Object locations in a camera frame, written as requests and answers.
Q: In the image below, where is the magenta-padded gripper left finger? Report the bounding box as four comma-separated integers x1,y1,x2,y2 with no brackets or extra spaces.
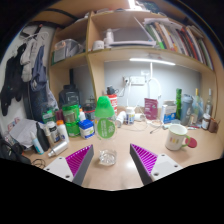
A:
43,143,95,187

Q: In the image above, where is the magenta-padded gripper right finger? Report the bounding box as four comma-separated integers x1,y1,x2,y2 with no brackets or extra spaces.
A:
129,143,184,186

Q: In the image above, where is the clear green-capped water bottle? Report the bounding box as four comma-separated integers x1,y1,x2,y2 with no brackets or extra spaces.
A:
94,95,118,167

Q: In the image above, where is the grey water bottle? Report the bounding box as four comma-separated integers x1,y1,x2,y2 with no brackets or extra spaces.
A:
179,93,194,126

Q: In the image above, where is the silver metal can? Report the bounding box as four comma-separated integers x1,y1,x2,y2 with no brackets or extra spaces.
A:
47,139,69,158

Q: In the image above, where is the green lidded canister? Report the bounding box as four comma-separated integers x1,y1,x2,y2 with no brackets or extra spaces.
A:
65,121,81,138
61,104,81,124

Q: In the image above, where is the white bottle orange cap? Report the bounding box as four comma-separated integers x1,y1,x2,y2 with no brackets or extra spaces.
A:
55,119,70,144

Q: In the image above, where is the white box blue lid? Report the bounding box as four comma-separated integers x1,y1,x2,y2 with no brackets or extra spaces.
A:
78,119,96,140

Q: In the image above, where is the white bottle dark label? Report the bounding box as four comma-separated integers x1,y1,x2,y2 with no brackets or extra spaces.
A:
45,120,61,144

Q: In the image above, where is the white plastic bottle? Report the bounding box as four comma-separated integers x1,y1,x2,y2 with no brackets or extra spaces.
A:
134,113,146,122
115,110,127,128

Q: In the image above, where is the black plastic bottle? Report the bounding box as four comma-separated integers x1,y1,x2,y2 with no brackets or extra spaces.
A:
35,121,50,152

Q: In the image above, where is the white and blue tube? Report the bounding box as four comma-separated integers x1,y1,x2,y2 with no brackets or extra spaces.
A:
29,131,45,156

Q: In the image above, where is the white pill bottle blue label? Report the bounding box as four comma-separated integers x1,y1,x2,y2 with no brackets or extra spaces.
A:
125,106,136,126

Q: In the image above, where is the maroon pouch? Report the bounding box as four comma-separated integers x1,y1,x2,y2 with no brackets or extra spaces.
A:
143,97,159,121

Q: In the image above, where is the blue and white carton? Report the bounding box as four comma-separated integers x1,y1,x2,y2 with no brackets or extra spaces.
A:
160,100,178,125

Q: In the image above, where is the white plastic bag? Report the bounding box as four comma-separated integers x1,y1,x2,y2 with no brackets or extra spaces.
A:
9,118,38,149

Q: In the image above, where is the black box appliance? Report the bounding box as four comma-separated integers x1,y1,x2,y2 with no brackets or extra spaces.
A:
58,83,81,108

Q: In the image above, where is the red and white jar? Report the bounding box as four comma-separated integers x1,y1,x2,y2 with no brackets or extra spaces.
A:
107,94,119,114

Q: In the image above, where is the brown jar white lid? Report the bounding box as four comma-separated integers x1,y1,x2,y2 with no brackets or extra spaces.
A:
201,113,212,131

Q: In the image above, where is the glass bottle yellow cap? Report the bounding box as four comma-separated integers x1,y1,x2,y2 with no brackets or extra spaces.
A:
193,88,204,122

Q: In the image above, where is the brown mug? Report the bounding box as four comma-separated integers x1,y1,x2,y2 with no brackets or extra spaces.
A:
208,118,221,134

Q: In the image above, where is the clear glass bottle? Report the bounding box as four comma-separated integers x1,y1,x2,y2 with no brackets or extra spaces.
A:
204,88,214,118

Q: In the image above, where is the wooden shelf unit with books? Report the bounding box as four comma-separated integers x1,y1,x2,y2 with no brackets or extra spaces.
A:
48,0,219,119

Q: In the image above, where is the blue hanging garment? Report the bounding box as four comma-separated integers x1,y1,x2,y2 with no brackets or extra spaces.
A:
29,44,50,93

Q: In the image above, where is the white LED light bar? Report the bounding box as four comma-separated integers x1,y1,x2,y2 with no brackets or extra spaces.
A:
129,57,177,66

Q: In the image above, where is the black hanging jacket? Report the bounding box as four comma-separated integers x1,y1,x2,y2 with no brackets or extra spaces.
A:
0,43,28,116

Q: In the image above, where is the grey hanging garment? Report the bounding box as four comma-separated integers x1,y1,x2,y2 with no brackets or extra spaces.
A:
19,31,45,83

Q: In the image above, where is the white mug green handle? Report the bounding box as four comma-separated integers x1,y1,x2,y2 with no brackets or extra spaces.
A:
164,123,192,152

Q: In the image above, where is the white wall power outlet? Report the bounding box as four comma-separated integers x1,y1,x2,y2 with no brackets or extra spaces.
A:
129,75,146,86

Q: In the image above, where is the white cable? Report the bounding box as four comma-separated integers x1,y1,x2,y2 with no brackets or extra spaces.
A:
145,62,163,101

